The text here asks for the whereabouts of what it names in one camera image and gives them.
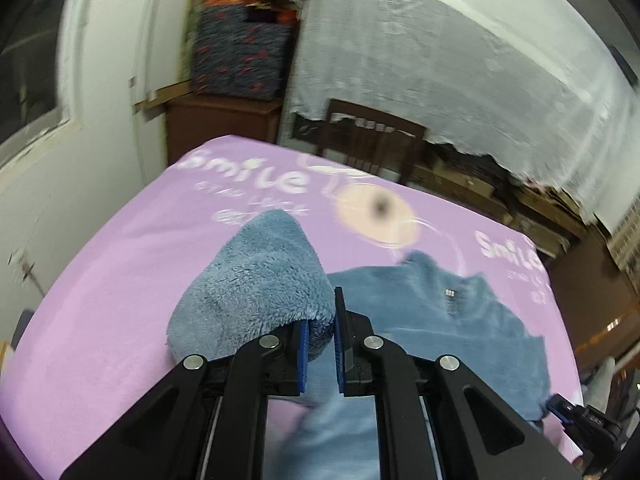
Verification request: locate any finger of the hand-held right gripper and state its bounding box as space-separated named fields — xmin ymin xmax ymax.
xmin=546 ymin=393 xmax=584 ymax=427

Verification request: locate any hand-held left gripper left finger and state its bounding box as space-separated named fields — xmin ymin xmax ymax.
xmin=60 ymin=321 xmax=309 ymax=480

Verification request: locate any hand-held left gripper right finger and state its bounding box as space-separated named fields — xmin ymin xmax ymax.
xmin=333 ymin=287 xmax=584 ymax=480

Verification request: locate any blue fleece garment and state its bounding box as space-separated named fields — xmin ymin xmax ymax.
xmin=166 ymin=209 xmax=552 ymax=480

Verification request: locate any grey cloth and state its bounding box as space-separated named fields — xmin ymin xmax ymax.
xmin=583 ymin=357 xmax=617 ymax=413

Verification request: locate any checkered beige curtain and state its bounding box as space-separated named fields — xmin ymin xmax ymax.
xmin=606 ymin=200 xmax=640 ymax=277

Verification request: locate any purple printed bedsheet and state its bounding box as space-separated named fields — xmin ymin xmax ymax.
xmin=0 ymin=134 xmax=585 ymax=480

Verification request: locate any cluttered wooden shelf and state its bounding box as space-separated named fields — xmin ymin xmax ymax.
xmin=414 ymin=144 xmax=592 ymax=257

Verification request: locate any dark wooden chair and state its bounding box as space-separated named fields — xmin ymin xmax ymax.
xmin=315 ymin=99 xmax=429 ymax=186

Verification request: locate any brown wooden cabinet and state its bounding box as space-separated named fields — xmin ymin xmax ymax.
xmin=165 ymin=92 xmax=284 ymax=166

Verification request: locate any white lace cloth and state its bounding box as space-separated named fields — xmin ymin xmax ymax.
xmin=279 ymin=0 xmax=640 ymax=233

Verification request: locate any dark patterned storage box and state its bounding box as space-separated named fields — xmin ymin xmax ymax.
xmin=191 ymin=4 xmax=296 ymax=102

